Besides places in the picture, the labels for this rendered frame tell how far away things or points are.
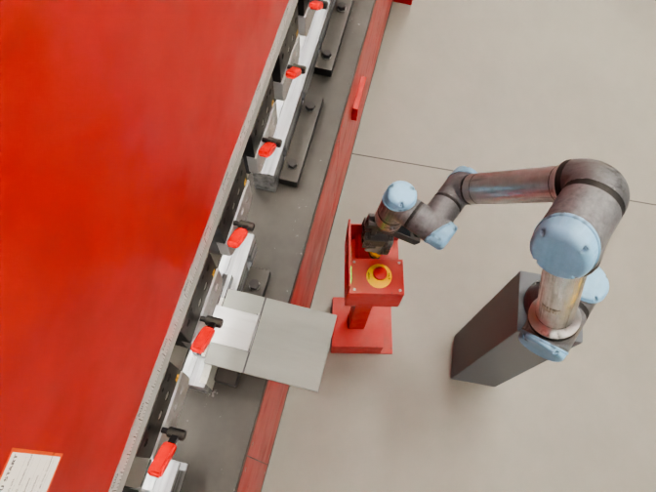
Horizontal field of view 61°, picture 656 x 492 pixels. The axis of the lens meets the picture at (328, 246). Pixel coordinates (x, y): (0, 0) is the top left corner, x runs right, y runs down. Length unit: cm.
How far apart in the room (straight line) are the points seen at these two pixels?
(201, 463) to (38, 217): 98
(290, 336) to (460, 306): 127
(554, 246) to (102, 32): 80
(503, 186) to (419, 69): 179
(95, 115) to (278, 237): 101
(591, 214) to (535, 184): 20
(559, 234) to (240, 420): 82
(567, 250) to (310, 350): 59
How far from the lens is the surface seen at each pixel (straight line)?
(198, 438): 141
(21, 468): 63
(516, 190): 127
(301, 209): 155
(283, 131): 156
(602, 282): 151
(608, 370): 260
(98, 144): 57
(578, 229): 105
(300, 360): 128
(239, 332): 130
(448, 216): 137
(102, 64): 56
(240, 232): 106
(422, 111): 286
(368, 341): 221
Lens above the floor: 226
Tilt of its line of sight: 67 degrees down
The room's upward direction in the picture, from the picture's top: 5 degrees clockwise
